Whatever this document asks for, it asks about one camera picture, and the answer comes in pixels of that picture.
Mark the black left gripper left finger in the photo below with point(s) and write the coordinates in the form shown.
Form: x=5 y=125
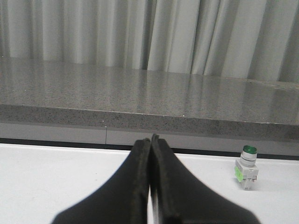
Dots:
x=122 y=199

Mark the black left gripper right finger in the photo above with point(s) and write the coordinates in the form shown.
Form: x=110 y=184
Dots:
x=180 y=198

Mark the grey granite counter ledge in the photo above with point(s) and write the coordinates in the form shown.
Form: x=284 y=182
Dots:
x=58 y=101

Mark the grey pleated curtain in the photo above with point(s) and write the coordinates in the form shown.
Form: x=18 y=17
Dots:
x=255 y=39

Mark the green pushbutton switch white body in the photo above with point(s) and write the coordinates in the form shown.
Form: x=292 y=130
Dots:
x=246 y=170

